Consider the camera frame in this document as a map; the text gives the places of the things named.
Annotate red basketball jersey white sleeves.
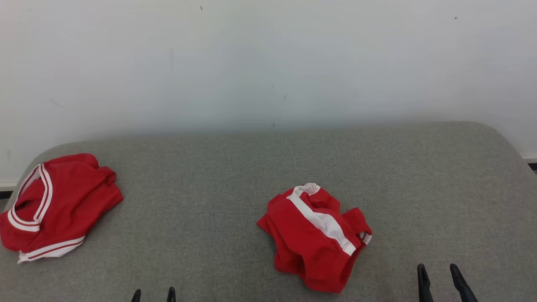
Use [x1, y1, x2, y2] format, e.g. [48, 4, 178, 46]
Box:
[0, 153, 123, 264]

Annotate red shorts white stripe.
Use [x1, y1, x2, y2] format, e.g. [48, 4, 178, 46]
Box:
[257, 183, 373, 293]

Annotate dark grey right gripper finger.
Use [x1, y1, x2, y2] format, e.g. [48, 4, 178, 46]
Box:
[417, 263, 434, 302]
[450, 263, 479, 302]

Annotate grey fabric sofa seat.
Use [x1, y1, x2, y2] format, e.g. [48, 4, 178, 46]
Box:
[0, 122, 537, 302]

